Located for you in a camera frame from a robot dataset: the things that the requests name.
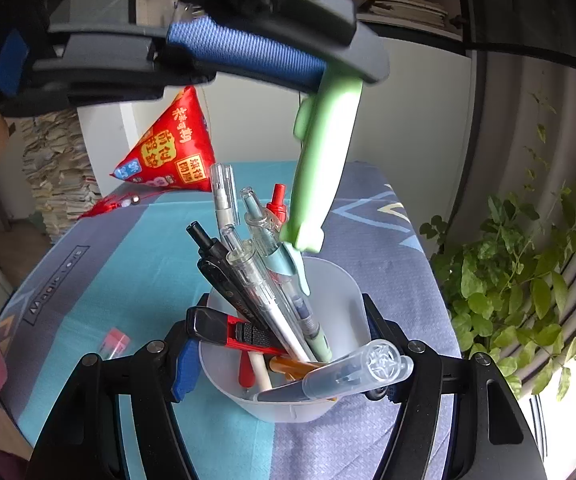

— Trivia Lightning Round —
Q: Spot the frosted plastic cup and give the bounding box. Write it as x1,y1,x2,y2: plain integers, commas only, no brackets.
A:
199,256,371,423

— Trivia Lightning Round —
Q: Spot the pile of worn booklets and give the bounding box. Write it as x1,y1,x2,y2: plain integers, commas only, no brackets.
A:
357,0,449,30

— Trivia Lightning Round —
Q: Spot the red pyramid pillow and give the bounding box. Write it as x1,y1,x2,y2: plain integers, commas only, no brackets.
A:
110,85,216,193

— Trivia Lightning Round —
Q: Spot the capped clear blue pen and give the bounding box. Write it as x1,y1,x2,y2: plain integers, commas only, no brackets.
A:
257,338,415,404

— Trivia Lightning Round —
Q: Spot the clear pen with green clip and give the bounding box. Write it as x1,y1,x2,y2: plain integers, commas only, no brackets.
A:
279,67,365,256

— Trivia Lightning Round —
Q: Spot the clear pen with green grip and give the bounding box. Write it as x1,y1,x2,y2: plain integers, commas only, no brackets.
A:
240,186,331,363

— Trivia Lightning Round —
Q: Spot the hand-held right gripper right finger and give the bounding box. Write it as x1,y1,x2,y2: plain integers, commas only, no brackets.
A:
360,292,548,480

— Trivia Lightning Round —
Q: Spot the red tassel charm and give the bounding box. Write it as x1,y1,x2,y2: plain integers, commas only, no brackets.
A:
79,194,143,220

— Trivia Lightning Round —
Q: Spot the white pen with beige grip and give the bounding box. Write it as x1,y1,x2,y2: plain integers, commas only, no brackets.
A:
247,350,273,392

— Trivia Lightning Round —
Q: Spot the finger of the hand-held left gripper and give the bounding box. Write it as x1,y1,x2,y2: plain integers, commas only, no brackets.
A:
165,0,391,97
0,32,219,118

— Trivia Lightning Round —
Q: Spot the red white pen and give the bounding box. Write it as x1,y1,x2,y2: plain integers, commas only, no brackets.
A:
266,183,289,228

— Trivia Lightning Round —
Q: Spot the yellow black pen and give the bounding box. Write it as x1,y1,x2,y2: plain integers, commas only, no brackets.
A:
268,354,339,401

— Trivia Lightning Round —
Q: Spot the printed teal grey tablecloth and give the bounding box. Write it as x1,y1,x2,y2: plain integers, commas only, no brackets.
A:
0,160,463,480

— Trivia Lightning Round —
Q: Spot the clear grey pen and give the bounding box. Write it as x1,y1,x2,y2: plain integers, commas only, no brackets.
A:
210,162,239,241

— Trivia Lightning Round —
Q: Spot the white bookcase cabinet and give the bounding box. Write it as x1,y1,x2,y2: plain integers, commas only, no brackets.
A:
75,0,473,211

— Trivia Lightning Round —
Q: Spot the tall pile of stacked papers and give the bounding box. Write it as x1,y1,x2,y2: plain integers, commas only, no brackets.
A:
20,107,103,243

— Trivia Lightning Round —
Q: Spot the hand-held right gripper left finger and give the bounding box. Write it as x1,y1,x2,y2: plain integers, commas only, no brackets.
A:
27,317,203,480

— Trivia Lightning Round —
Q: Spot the clear pen with white barrel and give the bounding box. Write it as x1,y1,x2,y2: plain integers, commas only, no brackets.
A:
219,225,315,363

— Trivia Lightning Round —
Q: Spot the green leafy plant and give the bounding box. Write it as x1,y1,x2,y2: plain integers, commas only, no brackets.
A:
420,90,576,401

